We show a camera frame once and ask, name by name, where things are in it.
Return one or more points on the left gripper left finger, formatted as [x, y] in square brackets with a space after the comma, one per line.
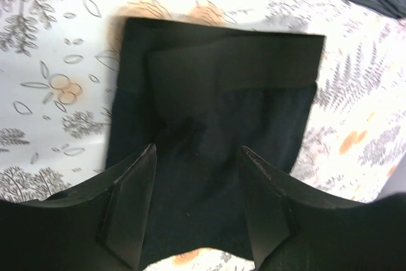
[98, 224]

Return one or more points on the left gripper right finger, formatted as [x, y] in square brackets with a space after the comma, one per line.
[293, 226]

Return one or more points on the black underwear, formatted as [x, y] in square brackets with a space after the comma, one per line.
[199, 93]

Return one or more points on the floral patterned table mat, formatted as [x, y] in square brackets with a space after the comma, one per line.
[60, 60]

